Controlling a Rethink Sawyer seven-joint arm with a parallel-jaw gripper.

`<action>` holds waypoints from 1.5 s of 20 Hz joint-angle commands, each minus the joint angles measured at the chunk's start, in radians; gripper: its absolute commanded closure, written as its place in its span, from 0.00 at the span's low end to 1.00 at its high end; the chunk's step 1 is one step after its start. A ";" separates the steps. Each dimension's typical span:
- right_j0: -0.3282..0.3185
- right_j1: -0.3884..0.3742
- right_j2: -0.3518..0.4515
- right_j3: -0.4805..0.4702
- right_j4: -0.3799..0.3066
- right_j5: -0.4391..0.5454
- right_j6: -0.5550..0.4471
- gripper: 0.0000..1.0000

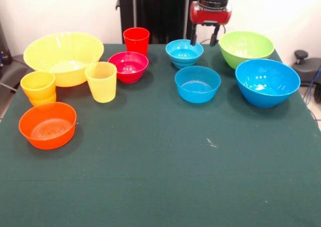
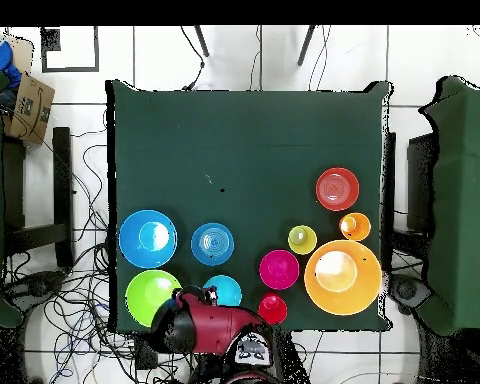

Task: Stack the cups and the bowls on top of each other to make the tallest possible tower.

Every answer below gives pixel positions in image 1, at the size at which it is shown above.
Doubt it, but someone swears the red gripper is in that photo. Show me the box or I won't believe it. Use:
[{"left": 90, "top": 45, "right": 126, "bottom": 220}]
[{"left": 189, "top": 1, "right": 233, "bottom": 47}]

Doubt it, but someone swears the small light blue bowl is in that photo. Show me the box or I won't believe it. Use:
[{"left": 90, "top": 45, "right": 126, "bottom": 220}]
[{"left": 165, "top": 39, "right": 204, "bottom": 69}]

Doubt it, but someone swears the flat-bottomed blue bowl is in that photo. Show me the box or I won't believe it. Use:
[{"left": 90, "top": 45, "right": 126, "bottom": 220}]
[{"left": 175, "top": 65, "right": 222, "bottom": 104}]

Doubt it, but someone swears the green bowl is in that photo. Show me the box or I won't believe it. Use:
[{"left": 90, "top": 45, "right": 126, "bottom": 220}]
[{"left": 219, "top": 31, "right": 275, "bottom": 70}]

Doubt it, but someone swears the red cup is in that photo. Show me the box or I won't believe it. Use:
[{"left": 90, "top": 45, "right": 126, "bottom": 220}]
[{"left": 122, "top": 27, "right": 150, "bottom": 57}]

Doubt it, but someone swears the magenta bowl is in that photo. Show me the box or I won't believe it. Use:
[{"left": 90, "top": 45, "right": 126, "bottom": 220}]
[{"left": 107, "top": 51, "right": 149, "bottom": 84}]

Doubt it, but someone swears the large blue bowl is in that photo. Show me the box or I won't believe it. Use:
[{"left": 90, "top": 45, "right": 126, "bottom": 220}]
[{"left": 235, "top": 59, "right": 301, "bottom": 109}]

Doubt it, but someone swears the pale yellow cup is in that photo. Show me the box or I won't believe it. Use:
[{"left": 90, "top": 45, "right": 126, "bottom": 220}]
[{"left": 84, "top": 61, "right": 118, "bottom": 104}]

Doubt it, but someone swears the large yellow bowl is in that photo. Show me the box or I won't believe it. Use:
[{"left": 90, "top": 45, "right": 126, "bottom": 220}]
[{"left": 23, "top": 32, "right": 105, "bottom": 88}]

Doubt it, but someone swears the dark green tablecloth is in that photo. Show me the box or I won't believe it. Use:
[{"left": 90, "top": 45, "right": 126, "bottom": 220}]
[{"left": 0, "top": 43, "right": 321, "bottom": 227}]

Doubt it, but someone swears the amber yellow cup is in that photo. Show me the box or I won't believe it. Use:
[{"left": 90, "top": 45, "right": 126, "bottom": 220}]
[{"left": 20, "top": 71, "right": 56, "bottom": 100}]

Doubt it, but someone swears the orange cup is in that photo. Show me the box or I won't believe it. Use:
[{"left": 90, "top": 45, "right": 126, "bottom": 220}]
[{"left": 28, "top": 93, "right": 57, "bottom": 107}]

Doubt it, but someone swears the orange bowl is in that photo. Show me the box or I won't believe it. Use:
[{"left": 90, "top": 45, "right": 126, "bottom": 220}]
[{"left": 18, "top": 102, "right": 77, "bottom": 150}]

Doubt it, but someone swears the black equipment box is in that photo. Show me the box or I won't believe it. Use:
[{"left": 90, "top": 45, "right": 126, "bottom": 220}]
[{"left": 0, "top": 21, "right": 13, "bottom": 67}]

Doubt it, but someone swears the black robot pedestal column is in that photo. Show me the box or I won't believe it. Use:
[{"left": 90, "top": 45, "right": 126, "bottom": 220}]
[{"left": 115, "top": 0, "right": 203, "bottom": 45}]

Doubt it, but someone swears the black pedestal foot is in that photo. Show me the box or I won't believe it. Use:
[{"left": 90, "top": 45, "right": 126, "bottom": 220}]
[
  {"left": 0, "top": 54, "right": 30, "bottom": 92},
  {"left": 292, "top": 49, "right": 321, "bottom": 86}
]

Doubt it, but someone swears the blue cable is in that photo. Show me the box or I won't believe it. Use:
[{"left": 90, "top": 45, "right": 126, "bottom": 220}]
[{"left": 306, "top": 66, "right": 321, "bottom": 105}]

